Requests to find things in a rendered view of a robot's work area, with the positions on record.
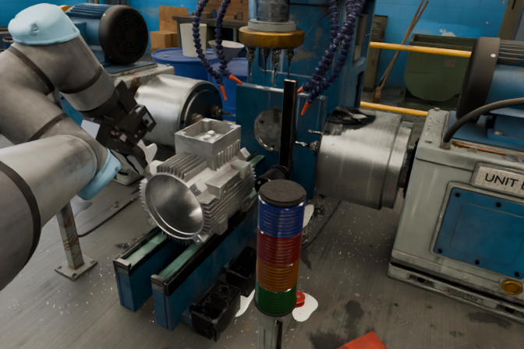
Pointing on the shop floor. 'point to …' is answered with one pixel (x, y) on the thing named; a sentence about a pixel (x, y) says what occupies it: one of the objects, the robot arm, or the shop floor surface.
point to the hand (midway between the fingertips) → (142, 173)
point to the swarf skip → (434, 73)
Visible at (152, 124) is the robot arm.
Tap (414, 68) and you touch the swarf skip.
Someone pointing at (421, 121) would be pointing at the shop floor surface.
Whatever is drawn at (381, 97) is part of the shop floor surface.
